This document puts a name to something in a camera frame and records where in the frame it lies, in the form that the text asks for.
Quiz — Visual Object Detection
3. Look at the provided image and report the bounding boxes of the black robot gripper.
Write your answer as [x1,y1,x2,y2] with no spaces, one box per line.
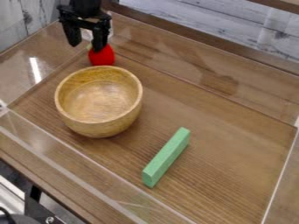
[57,0,111,52]

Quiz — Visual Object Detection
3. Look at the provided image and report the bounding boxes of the red strawberry toy fruit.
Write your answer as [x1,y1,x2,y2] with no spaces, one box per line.
[87,44,116,66]

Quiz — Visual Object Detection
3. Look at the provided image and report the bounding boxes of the light wooden bowl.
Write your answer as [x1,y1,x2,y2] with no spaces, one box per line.
[55,66,144,138]

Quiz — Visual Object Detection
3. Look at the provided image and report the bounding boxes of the green rectangular block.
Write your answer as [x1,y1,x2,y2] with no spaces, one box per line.
[141,127,191,188]

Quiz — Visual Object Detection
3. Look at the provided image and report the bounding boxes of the clear acrylic corner bracket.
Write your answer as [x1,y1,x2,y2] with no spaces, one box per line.
[80,29,93,42]

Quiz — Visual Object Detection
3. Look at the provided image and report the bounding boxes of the clear acrylic front wall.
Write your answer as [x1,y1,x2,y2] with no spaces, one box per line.
[0,101,195,224]

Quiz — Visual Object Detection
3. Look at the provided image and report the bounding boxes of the black table leg bracket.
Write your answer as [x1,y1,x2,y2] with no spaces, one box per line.
[24,185,65,224]

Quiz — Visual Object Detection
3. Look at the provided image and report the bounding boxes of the black cable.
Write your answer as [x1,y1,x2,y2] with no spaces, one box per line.
[0,206,21,224]

